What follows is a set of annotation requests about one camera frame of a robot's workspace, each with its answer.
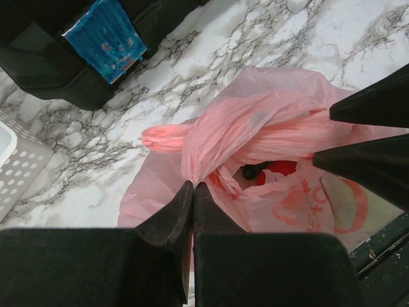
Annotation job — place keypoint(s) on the pink plastic bag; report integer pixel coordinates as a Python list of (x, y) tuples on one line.
[(265, 114)]

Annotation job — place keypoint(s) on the black plastic toolbox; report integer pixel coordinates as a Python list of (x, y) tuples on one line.
[(80, 51)]

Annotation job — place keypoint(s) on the dark fake grape bunch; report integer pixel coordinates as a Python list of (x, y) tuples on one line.
[(252, 171)]

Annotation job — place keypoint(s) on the black metal base rail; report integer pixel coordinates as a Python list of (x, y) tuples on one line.
[(381, 265)]

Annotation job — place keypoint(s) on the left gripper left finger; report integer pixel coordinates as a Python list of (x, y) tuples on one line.
[(143, 266)]

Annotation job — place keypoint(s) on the white perforated plastic basket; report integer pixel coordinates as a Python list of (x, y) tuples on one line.
[(23, 156)]

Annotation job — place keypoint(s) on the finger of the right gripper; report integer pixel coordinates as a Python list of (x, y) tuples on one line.
[(384, 103), (380, 166)]

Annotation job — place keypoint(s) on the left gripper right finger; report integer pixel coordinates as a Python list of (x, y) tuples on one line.
[(235, 268)]

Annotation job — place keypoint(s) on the red fake apple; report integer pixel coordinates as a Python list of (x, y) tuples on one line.
[(276, 171)]

